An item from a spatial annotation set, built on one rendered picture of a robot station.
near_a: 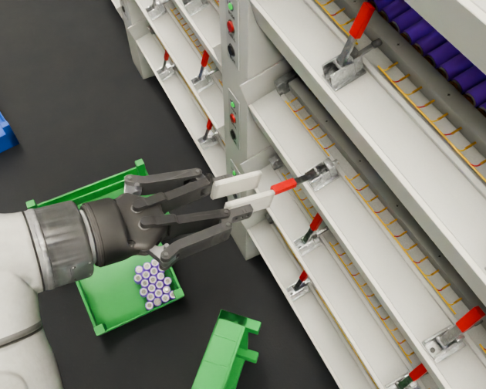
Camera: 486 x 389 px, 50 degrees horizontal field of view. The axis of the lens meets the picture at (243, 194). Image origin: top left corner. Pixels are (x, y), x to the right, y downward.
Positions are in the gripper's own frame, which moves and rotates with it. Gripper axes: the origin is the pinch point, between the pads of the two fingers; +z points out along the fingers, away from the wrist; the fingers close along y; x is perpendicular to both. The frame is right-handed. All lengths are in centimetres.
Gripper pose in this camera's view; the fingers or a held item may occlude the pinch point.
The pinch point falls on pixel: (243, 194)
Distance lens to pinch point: 68.2
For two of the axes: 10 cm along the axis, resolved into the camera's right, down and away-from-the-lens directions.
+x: 2.0, -6.3, -7.5
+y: 4.5, 7.4, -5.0
